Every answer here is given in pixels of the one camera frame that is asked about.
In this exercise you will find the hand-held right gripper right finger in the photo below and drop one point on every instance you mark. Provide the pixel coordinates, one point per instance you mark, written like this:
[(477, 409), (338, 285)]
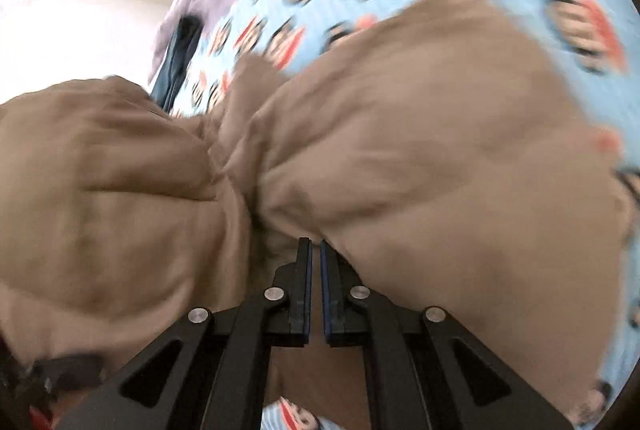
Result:
[(331, 310)]

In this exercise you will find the tan quilted puffer jacket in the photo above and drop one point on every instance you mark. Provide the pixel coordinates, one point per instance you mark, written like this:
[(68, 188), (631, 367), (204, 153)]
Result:
[(425, 135)]

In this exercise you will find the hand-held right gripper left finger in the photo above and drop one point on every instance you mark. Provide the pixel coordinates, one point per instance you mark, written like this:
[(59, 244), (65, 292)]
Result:
[(299, 305)]

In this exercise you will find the dark teal folded garment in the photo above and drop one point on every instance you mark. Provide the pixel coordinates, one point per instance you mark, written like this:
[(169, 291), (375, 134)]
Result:
[(175, 65)]

